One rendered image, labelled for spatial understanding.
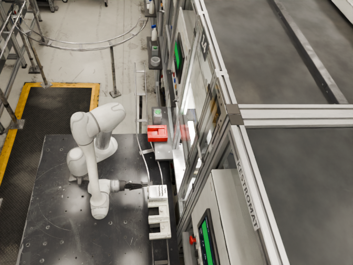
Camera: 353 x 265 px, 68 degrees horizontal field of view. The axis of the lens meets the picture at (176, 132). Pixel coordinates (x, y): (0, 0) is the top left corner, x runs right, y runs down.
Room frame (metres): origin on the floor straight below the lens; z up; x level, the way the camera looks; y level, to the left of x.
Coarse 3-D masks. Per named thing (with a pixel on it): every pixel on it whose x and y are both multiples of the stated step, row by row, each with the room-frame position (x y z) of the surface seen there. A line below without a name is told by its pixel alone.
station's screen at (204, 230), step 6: (204, 222) 0.37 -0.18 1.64; (204, 228) 0.35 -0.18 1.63; (204, 234) 0.33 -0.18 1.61; (204, 240) 0.31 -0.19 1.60; (210, 240) 0.29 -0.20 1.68; (204, 246) 0.30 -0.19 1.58; (210, 246) 0.28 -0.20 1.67; (204, 252) 0.28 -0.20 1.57; (210, 252) 0.26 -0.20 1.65; (204, 258) 0.26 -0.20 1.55; (210, 258) 0.24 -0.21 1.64; (204, 264) 0.24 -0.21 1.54; (210, 264) 0.23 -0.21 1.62
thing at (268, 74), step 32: (224, 0) 1.39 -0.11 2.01; (256, 0) 1.46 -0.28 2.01; (288, 0) 1.53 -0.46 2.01; (320, 0) 1.61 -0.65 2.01; (352, 0) 1.49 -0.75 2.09; (224, 32) 1.09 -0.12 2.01; (256, 32) 1.15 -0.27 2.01; (288, 32) 1.20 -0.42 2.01; (320, 32) 1.26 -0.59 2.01; (352, 32) 1.32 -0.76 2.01; (224, 64) 0.87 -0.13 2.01; (256, 64) 0.91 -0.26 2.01; (288, 64) 0.95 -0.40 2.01; (352, 64) 1.04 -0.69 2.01; (224, 96) 0.67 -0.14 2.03; (256, 96) 0.72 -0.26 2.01; (288, 96) 0.76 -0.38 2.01; (320, 96) 0.79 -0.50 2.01; (352, 96) 0.83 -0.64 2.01; (192, 192) 0.61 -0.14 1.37
